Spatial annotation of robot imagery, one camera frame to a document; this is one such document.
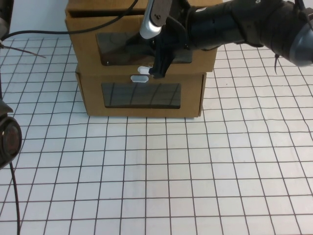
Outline white grid tablecloth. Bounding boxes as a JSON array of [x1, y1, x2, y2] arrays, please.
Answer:
[[0, 36, 313, 235]]

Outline top cardboard drawer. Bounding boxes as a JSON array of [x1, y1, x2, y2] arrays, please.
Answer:
[[64, 0, 224, 73]]

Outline white plastic drawer handle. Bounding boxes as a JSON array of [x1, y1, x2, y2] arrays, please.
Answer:
[[130, 74, 149, 84], [137, 65, 154, 74]]

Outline cardboard drawer with intact handle slot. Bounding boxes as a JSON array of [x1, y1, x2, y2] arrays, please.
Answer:
[[78, 73, 204, 117]]

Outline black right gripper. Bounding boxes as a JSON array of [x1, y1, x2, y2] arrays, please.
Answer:
[[150, 0, 194, 79]]

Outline cardboard drawer with torn handle slot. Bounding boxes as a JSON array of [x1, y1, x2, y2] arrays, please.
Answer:
[[65, 13, 218, 73]]

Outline black cable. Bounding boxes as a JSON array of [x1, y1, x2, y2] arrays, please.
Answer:
[[0, 0, 139, 44], [8, 162, 21, 235]]

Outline bottom cardboard drawer box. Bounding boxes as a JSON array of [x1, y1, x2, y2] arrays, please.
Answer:
[[74, 64, 208, 118]]

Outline thin cable tie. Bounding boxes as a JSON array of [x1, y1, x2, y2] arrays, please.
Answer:
[[0, 45, 47, 59], [273, 53, 281, 75]]

